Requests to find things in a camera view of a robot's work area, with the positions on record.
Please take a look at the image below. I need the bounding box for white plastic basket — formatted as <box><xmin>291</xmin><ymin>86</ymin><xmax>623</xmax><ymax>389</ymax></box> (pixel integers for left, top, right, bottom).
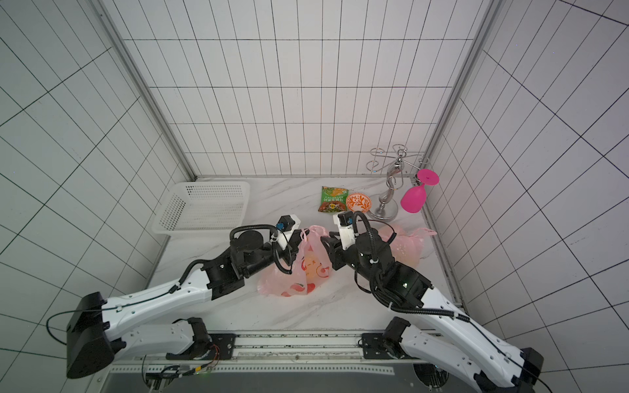
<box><xmin>152</xmin><ymin>181</ymin><xmax>251</xmax><ymax>236</ymax></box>

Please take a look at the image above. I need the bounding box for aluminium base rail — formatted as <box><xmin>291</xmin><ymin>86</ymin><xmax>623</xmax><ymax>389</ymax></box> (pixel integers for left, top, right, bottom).
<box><xmin>98</xmin><ymin>329</ymin><xmax>480</xmax><ymax>380</ymax></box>

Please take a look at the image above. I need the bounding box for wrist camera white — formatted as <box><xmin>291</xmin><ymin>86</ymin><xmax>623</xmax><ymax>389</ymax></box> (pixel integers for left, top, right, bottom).
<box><xmin>333</xmin><ymin>211</ymin><xmax>355</xmax><ymax>251</ymax></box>
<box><xmin>276</xmin><ymin>215</ymin><xmax>301</xmax><ymax>250</ymax></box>

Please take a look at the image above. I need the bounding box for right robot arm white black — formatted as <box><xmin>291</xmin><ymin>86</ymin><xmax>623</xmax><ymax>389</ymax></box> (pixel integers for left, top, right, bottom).
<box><xmin>321</xmin><ymin>212</ymin><xmax>544</xmax><ymax>392</ymax></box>

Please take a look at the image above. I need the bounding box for green snack packet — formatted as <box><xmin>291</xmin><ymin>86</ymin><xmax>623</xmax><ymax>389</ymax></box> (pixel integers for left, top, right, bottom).
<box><xmin>318</xmin><ymin>187</ymin><xmax>349</xmax><ymax>213</ymax></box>

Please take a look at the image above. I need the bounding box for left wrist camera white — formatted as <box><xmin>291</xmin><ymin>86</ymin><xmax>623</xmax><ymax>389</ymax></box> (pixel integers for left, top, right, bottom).
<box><xmin>276</xmin><ymin>215</ymin><xmax>301</xmax><ymax>250</ymax></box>

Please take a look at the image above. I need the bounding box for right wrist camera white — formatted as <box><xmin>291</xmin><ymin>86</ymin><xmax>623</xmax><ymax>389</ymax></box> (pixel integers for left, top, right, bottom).
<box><xmin>333</xmin><ymin>211</ymin><xmax>355</xmax><ymax>251</ymax></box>

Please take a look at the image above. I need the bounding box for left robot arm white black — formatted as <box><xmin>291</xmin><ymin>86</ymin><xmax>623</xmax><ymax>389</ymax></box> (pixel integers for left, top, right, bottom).
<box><xmin>65</xmin><ymin>224</ymin><xmax>301</xmax><ymax>379</ymax></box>

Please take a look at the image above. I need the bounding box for pink plastic bag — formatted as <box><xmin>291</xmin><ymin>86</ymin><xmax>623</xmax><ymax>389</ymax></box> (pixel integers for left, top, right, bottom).
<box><xmin>377</xmin><ymin>225</ymin><xmax>437</xmax><ymax>269</ymax></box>
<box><xmin>257</xmin><ymin>225</ymin><xmax>333</xmax><ymax>297</ymax></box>

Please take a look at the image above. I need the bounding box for magenta plastic wine glass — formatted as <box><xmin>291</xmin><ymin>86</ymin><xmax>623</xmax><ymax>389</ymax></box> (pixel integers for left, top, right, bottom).
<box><xmin>401</xmin><ymin>169</ymin><xmax>440</xmax><ymax>214</ymax></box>

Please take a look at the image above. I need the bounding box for chrome wire glass rack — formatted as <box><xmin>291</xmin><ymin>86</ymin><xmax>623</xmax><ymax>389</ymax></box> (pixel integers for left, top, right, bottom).
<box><xmin>366</xmin><ymin>144</ymin><xmax>429</xmax><ymax>222</ymax></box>

